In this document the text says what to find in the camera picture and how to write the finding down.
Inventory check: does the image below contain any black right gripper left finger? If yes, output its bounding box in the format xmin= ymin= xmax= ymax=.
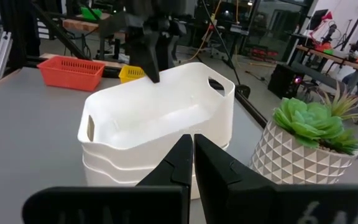
xmin=22 ymin=134 xmax=194 ymax=224

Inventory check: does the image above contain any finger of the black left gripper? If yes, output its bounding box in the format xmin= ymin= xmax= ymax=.
xmin=159 ymin=22 xmax=185 ymax=71
xmin=125 ymin=14 xmax=162 ymax=84

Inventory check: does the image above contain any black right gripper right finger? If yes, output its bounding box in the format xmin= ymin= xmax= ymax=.
xmin=193 ymin=134 xmax=358 ymax=224

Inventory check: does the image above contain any white plastic handled basket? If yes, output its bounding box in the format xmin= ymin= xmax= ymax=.
xmin=83 ymin=160 xmax=231 ymax=200
xmin=81 ymin=141 xmax=231 ymax=175
xmin=77 ymin=62 xmax=236 ymax=162

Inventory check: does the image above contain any yellow slotted plastic basket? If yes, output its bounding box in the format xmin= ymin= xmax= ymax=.
xmin=118 ymin=65 xmax=146 ymax=84

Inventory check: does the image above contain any green box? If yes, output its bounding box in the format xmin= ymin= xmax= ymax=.
xmin=79 ymin=6 xmax=103 ymax=22

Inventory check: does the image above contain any artificial succulent in patterned pot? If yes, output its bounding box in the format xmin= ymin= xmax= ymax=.
xmin=249 ymin=83 xmax=358 ymax=185

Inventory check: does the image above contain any wooden workbench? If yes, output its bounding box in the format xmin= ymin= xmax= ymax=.
xmin=62 ymin=17 xmax=112 ymax=34

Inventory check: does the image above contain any black labelled control box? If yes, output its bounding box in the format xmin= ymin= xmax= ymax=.
xmin=37 ymin=19 xmax=50 ymax=40

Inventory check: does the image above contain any black computer tower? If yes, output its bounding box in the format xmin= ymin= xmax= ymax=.
xmin=267 ymin=63 xmax=305 ymax=100

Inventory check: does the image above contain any silver aluminium extrusion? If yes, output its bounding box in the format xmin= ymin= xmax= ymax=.
xmin=0 ymin=30 xmax=13 ymax=83

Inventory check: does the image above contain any black computer monitor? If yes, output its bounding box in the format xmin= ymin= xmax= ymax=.
xmin=309 ymin=8 xmax=329 ymax=30

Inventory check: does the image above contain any red desk lamp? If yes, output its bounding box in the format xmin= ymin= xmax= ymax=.
xmin=308 ymin=11 xmax=334 ymax=42

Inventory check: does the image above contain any long wooden table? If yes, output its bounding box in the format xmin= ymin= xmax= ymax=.
xmin=295 ymin=44 xmax=358 ymax=75

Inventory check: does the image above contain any yellow hanging cable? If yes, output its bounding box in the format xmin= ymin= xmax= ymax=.
xmin=187 ymin=0 xmax=241 ymax=62

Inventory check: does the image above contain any black hanging cable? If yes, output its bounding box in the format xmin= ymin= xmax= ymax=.
xmin=200 ymin=0 xmax=252 ymax=99

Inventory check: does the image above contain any black table edge rail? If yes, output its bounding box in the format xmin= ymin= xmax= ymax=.
xmin=209 ymin=79 xmax=269 ymax=129

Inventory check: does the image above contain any black rig frame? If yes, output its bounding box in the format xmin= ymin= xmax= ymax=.
xmin=0 ymin=0 xmax=90 ymax=68

